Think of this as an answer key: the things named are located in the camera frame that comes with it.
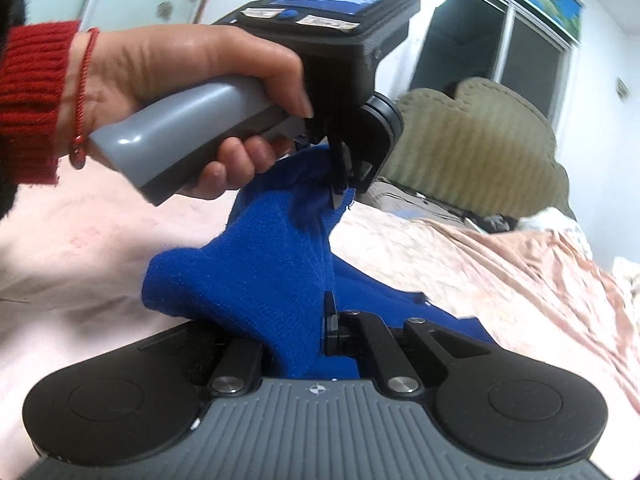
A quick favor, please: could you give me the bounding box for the dark window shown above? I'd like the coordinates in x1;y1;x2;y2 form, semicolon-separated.
410;0;582;124

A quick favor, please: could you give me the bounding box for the dark clothes pile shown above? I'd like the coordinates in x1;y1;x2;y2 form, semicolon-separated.
463;212;518;234

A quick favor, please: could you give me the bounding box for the blue knit sweater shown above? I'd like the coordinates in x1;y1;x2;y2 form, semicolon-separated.
141;148;492;380

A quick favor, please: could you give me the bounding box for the white fluffy cloth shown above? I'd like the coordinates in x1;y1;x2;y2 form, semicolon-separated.
515;207;593;259

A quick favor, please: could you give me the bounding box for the olive padded headboard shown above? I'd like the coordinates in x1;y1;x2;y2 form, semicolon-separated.
380;78;573;218

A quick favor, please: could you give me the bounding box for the red string bracelet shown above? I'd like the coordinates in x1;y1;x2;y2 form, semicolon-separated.
67;27;101;172

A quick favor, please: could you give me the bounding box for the person's left hand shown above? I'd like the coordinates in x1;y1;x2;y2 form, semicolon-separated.
55;25;312;205

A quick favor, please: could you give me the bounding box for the pink bed sheet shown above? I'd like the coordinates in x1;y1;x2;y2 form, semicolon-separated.
1;162;639;479

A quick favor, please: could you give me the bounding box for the red knit sleeve forearm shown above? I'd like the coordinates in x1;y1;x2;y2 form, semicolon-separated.
1;0;78;216

